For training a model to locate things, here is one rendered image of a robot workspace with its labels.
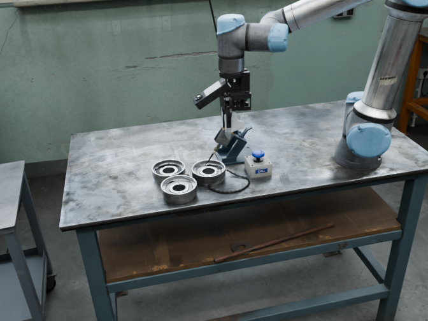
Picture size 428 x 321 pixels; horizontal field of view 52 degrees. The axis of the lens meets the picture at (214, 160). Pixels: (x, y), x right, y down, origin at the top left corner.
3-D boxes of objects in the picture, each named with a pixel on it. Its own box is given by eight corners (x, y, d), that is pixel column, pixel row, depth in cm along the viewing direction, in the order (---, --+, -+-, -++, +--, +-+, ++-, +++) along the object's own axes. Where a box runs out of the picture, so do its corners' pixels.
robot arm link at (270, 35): (290, 17, 124) (251, 16, 126) (286, 27, 114) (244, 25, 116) (288, 45, 128) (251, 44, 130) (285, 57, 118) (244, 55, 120)
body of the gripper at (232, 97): (251, 112, 131) (251, 73, 125) (223, 115, 129) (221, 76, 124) (244, 102, 137) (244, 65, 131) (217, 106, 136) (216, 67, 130)
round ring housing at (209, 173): (199, 191, 133) (199, 179, 131) (187, 175, 142) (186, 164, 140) (230, 183, 137) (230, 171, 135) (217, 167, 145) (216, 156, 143)
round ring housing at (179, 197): (204, 197, 130) (203, 185, 128) (174, 210, 125) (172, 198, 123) (185, 182, 138) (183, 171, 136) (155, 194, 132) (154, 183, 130)
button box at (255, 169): (250, 179, 138) (250, 165, 136) (244, 168, 144) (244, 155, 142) (275, 176, 139) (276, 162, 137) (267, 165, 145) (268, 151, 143)
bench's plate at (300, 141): (60, 232, 121) (58, 227, 120) (72, 138, 172) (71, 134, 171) (445, 171, 142) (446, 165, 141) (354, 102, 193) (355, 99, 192)
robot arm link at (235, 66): (221, 61, 121) (214, 53, 128) (221, 77, 124) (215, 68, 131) (247, 58, 123) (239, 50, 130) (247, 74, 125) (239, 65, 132)
